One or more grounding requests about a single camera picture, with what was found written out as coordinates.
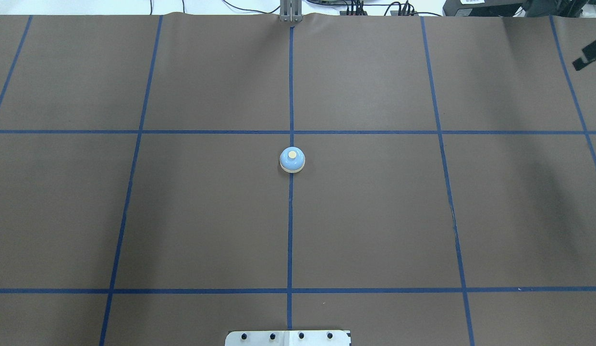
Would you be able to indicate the aluminium frame post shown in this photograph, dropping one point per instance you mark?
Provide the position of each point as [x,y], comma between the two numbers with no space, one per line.
[291,11]

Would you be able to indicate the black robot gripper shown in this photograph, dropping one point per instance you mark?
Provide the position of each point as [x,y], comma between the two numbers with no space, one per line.
[588,56]

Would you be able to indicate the blue call bell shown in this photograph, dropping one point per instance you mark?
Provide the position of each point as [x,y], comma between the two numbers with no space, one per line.
[292,160]

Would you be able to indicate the black equipment box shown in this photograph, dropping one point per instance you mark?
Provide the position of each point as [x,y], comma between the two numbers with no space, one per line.
[514,8]

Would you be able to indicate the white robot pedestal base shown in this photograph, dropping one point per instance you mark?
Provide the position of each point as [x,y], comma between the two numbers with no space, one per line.
[308,337]

